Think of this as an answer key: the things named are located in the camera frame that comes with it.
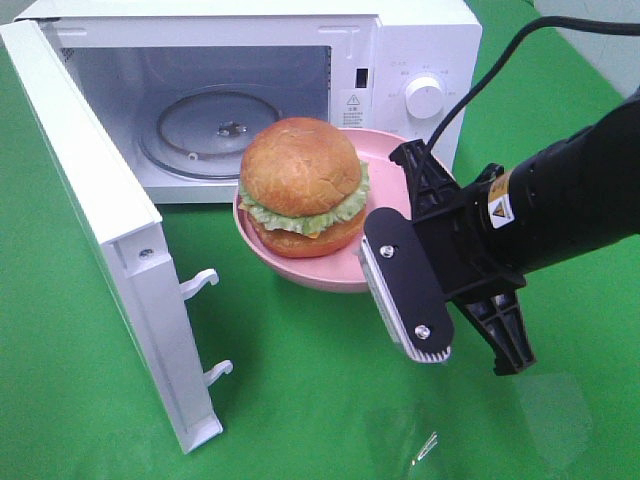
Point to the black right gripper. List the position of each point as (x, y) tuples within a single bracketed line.
[(410, 286)]

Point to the white warning label sticker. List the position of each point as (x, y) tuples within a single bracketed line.
[(354, 107)]

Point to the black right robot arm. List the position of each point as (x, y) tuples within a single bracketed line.
[(575, 196)]

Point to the green table mat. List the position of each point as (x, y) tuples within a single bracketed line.
[(318, 389)]

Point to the glass microwave turntable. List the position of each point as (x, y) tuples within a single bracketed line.
[(203, 136)]

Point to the upper white round knob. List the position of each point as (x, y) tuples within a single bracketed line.
[(424, 97)]

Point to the white microwave oven body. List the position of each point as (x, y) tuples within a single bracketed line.
[(131, 59)]

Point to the burger with lettuce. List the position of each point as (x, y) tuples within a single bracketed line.
[(304, 188)]

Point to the white microwave door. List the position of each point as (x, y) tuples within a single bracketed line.
[(126, 231)]

